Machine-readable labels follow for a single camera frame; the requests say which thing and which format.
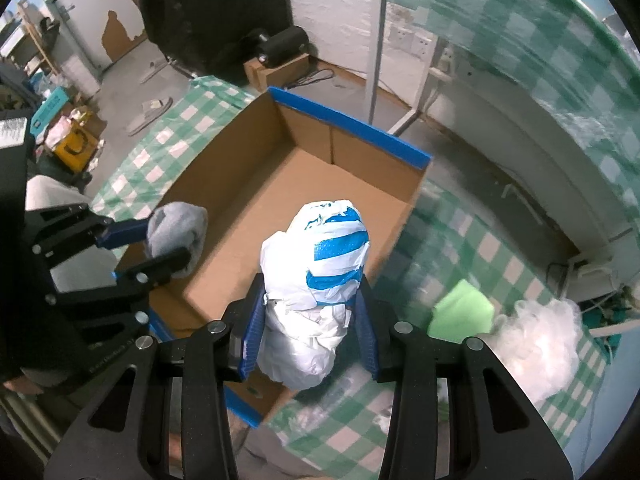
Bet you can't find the yellow bag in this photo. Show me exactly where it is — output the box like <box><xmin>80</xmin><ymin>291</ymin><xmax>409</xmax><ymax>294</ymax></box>
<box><xmin>52</xmin><ymin>127</ymin><xmax>98</xmax><ymax>173</ymax></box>

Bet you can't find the small cardboard box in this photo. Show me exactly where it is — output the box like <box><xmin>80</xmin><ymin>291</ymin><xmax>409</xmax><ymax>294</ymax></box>
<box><xmin>243</xmin><ymin>52</ymin><xmax>318</xmax><ymax>92</ymax></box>

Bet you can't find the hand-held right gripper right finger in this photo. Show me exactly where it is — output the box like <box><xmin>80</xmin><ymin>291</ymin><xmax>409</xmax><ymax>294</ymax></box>
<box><xmin>352</xmin><ymin>275</ymin><xmax>573</xmax><ymax>480</ymax></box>

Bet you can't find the white plastic bundle blue tape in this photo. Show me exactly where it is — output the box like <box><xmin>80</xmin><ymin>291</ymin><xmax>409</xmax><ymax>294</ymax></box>
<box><xmin>259</xmin><ymin>199</ymin><xmax>371</xmax><ymax>390</ymax></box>

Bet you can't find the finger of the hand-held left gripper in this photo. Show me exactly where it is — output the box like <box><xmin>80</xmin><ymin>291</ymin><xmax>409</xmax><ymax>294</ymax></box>
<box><xmin>45</xmin><ymin>247</ymin><xmax>193</xmax><ymax>361</ymax></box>
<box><xmin>25</xmin><ymin>204</ymin><xmax>153</xmax><ymax>267</ymax></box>

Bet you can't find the green checkered tablecloth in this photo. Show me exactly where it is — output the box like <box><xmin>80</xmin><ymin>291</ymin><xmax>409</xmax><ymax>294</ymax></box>
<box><xmin>87</xmin><ymin>75</ymin><xmax>611</xmax><ymax>466</ymax></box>

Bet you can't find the cardboard box with blue tape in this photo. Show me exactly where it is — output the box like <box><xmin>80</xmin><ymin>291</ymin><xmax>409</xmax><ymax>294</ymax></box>
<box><xmin>116</xmin><ymin>86</ymin><xmax>432</xmax><ymax>428</ymax></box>

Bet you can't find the wooden shelf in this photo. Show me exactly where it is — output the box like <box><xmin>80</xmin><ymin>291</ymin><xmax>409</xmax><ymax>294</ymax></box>
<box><xmin>0</xmin><ymin>0</ymin><xmax>63</xmax><ymax>81</ymax></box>

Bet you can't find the grey cloth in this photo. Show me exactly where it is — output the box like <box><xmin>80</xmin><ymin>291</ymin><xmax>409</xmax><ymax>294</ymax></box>
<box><xmin>146</xmin><ymin>201</ymin><xmax>208</xmax><ymax>278</ymax></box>

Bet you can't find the white mesh puff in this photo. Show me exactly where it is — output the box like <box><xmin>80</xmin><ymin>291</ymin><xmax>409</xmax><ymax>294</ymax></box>
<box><xmin>477</xmin><ymin>297</ymin><xmax>583</xmax><ymax>406</ymax></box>

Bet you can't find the light green cloth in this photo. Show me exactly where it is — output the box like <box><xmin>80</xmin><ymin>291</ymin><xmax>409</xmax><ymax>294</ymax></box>
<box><xmin>427</xmin><ymin>280</ymin><xmax>496</xmax><ymax>343</ymax></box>

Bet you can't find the grey slipper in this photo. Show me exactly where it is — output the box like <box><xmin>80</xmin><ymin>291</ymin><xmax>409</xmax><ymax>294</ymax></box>
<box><xmin>127</xmin><ymin>97</ymin><xmax>173</xmax><ymax>137</ymax></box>

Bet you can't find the large black panel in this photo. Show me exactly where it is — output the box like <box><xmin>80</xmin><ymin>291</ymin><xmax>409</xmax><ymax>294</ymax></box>
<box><xmin>135</xmin><ymin>0</ymin><xmax>296</xmax><ymax>78</ymax></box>

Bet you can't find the black cable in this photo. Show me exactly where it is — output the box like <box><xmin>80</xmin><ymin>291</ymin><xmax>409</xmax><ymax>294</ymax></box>
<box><xmin>290</xmin><ymin>67</ymin><xmax>335</xmax><ymax>86</ymax></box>

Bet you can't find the table with checkered cover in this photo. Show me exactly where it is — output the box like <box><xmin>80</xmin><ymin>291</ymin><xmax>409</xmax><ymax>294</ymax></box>
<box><xmin>345</xmin><ymin>0</ymin><xmax>640</xmax><ymax>281</ymax></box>

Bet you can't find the white metal table leg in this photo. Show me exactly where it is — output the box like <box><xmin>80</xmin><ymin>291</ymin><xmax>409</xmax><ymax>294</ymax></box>
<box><xmin>365</xmin><ymin>0</ymin><xmax>388</xmax><ymax>123</ymax></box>
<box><xmin>390</xmin><ymin>45</ymin><xmax>451</xmax><ymax>136</ymax></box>

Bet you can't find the black cylinder device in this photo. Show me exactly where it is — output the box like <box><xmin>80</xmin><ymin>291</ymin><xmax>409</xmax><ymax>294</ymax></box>
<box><xmin>250</xmin><ymin>25</ymin><xmax>308</xmax><ymax>67</ymax></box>

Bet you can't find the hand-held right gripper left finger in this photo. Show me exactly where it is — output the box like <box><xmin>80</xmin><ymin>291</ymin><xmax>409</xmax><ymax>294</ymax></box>
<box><xmin>42</xmin><ymin>272</ymin><xmax>268</xmax><ymax>480</ymax></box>

